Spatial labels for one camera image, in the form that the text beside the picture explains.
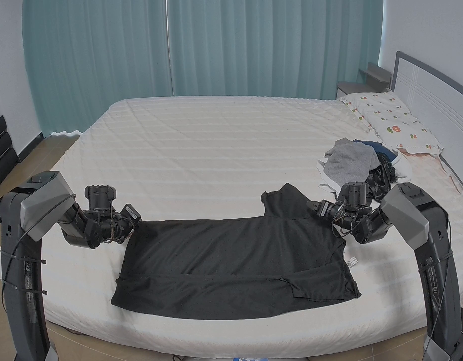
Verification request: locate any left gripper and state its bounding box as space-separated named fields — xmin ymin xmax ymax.
xmin=104 ymin=203 xmax=142 ymax=241

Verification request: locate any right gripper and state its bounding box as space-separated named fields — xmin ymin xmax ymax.
xmin=309 ymin=200 xmax=347 ymax=221

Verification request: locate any black T-shirt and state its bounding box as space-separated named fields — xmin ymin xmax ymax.
xmin=111 ymin=183 xmax=362 ymax=319

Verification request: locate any pile of clothes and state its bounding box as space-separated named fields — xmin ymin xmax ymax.
xmin=316 ymin=138 xmax=413 ymax=203

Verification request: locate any bed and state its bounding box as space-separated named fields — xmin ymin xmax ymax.
xmin=0 ymin=50 xmax=463 ymax=356

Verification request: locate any white printed pillow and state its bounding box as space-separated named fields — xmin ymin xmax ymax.
xmin=339 ymin=91 xmax=444 ymax=153

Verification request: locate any grey bedside table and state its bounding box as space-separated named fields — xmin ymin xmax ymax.
xmin=337 ymin=62 xmax=392 ymax=100

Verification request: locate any black chest of drawers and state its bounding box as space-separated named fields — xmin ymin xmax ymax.
xmin=0 ymin=115 xmax=21 ymax=196

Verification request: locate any blue-green curtain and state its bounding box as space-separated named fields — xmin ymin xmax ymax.
xmin=167 ymin=0 xmax=382 ymax=100
xmin=23 ymin=0 xmax=176 ymax=136

